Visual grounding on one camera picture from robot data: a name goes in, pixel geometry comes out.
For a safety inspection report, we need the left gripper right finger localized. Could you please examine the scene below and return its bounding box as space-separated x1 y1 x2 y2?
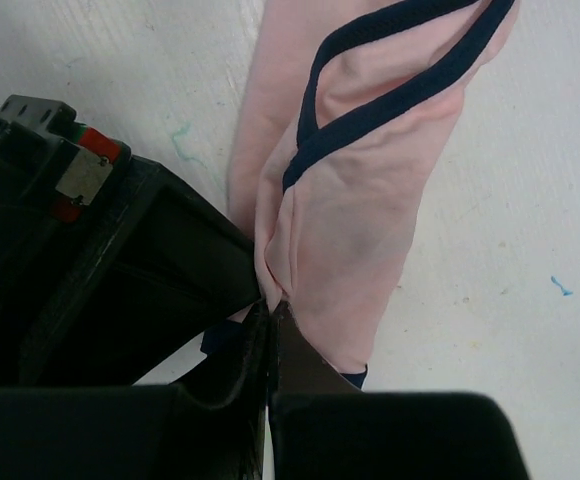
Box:
269 304 528 479

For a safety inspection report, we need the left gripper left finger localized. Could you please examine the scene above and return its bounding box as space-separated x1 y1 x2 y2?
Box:
0 302 269 479

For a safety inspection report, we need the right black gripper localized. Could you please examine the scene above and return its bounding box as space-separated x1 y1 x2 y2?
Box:
0 95 260 387

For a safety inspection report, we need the pink underwear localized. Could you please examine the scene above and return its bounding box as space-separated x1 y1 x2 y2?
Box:
227 1 519 387

